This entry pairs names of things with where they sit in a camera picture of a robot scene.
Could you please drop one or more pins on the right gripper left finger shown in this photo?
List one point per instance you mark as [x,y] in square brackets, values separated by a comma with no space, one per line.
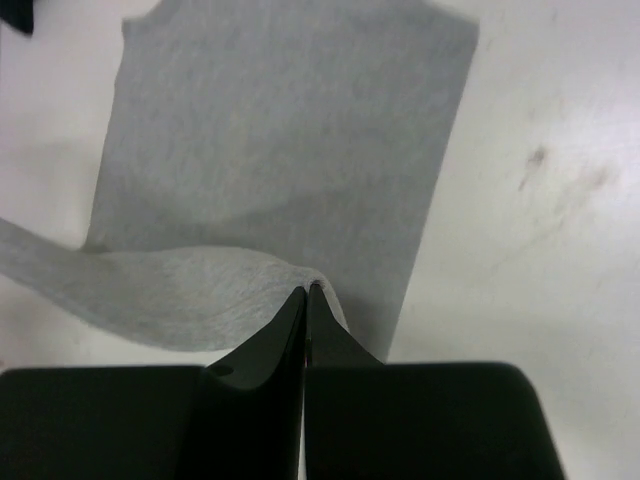
[238,418]

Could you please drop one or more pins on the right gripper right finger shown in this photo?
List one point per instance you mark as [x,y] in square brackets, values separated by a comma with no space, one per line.
[365,419]

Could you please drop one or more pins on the grey tank top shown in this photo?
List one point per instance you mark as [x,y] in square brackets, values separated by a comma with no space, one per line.
[255,147]

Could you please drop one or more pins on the folded black tank top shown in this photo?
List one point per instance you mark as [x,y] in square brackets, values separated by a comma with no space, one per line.
[18,15]

